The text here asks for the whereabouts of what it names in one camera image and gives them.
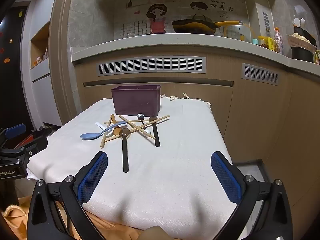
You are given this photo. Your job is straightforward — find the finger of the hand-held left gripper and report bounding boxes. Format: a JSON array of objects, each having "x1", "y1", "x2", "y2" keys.
[
  {"x1": 0, "y1": 123, "x2": 27, "y2": 148},
  {"x1": 0, "y1": 136, "x2": 48, "y2": 163}
]

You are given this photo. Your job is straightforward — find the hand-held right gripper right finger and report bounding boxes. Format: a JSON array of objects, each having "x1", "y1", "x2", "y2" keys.
[{"x1": 211, "y1": 151, "x2": 294, "y2": 240}]

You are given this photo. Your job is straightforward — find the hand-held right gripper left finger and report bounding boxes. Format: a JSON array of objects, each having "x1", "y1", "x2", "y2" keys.
[{"x1": 26, "y1": 151, "x2": 108, "y2": 240}]

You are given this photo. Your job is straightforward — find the black handled brown spoon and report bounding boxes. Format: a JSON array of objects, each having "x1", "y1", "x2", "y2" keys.
[
  {"x1": 149, "y1": 116, "x2": 161, "y2": 147},
  {"x1": 119, "y1": 127, "x2": 130, "y2": 173}
]

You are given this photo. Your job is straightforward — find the wooden spoon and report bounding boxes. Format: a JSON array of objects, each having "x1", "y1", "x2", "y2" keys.
[{"x1": 113, "y1": 122, "x2": 152, "y2": 136}]

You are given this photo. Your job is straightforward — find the purple utensil box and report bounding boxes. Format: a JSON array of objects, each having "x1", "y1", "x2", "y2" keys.
[{"x1": 111, "y1": 85, "x2": 162, "y2": 116}]

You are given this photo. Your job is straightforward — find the white kitchen utensils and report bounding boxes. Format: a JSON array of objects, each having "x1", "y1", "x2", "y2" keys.
[{"x1": 293, "y1": 17, "x2": 307, "y2": 34}]

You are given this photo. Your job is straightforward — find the dark shoe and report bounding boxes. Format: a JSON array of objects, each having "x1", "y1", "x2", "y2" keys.
[{"x1": 31, "y1": 127, "x2": 54, "y2": 137}]

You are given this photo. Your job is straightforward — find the blue spoon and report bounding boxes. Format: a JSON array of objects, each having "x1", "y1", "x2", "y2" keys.
[{"x1": 80, "y1": 121, "x2": 128, "y2": 140}]

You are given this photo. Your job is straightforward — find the orange cloth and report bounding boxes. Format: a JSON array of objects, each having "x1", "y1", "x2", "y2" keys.
[{"x1": 0, "y1": 196, "x2": 180, "y2": 240}]

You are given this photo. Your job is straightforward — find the white shelf cabinet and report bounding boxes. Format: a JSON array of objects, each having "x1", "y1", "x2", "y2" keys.
[{"x1": 21, "y1": 0, "x2": 66, "y2": 128}]

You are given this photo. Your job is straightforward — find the black refrigerator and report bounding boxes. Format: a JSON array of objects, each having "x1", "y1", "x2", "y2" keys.
[{"x1": 0, "y1": 5, "x2": 32, "y2": 130}]

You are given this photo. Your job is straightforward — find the wooden kitchen cabinet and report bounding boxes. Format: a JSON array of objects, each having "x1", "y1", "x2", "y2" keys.
[{"x1": 75, "y1": 55, "x2": 320, "y2": 170}]

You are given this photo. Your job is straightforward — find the short grey vent grille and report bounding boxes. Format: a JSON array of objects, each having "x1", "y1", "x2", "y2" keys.
[{"x1": 241, "y1": 63, "x2": 280, "y2": 85}]

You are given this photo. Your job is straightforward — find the long grey vent grille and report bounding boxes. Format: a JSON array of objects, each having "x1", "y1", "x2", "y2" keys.
[{"x1": 96, "y1": 57, "x2": 207, "y2": 76}]

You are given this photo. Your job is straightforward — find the yellow jar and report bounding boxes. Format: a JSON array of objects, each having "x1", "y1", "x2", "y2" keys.
[{"x1": 257, "y1": 35, "x2": 275, "y2": 51}]

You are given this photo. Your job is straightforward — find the white kitchen countertop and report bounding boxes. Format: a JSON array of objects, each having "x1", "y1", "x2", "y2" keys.
[{"x1": 70, "y1": 32, "x2": 320, "y2": 77}]

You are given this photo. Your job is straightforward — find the black pot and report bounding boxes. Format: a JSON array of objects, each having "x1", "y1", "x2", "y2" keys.
[{"x1": 291, "y1": 46, "x2": 315, "y2": 63}]

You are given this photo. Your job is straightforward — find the clear bottle orange cap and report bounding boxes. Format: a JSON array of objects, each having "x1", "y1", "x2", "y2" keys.
[{"x1": 274, "y1": 27, "x2": 284, "y2": 54}]

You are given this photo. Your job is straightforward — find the black handled metal spoon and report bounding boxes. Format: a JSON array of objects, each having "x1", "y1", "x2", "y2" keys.
[{"x1": 137, "y1": 113, "x2": 148, "y2": 130}]

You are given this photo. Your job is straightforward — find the black wok yellow handle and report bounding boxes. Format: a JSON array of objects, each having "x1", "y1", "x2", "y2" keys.
[{"x1": 171, "y1": 19, "x2": 243, "y2": 36}]

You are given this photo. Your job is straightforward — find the white wall appliance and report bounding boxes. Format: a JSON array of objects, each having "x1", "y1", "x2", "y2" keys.
[{"x1": 246, "y1": 0, "x2": 277, "y2": 43}]

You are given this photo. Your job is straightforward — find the cartoon wall sticker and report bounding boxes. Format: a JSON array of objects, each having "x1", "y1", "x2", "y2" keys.
[{"x1": 115, "y1": 0, "x2": 247, "y2": 40}]

